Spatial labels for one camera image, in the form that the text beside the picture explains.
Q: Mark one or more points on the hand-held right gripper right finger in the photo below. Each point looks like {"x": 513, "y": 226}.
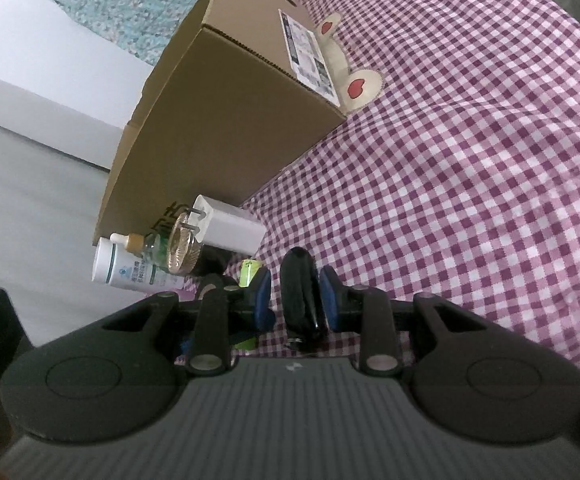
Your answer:
{"x": 330, "y": 301}

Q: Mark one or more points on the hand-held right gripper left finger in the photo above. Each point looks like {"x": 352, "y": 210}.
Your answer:
{"x": 262, "y": 296}

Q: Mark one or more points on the green tube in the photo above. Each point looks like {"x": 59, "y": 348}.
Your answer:
{"x": 247, "y": 274}

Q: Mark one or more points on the black oblong object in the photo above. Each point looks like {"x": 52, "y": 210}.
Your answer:
{"x": 298, "y": 295}

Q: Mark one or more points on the white charger adapter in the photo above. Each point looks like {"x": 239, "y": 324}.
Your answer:
{"x": 235, "y": 232}

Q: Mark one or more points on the green dropper bottle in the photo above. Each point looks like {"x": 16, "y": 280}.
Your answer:
{"x": 133, "y": 243}

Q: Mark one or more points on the white plastic bottle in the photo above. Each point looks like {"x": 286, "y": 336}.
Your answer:
{"x": 120, "y": 271}

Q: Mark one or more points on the brown cardboard box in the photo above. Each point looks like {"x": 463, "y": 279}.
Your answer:
{"x": 230, "y": 110}

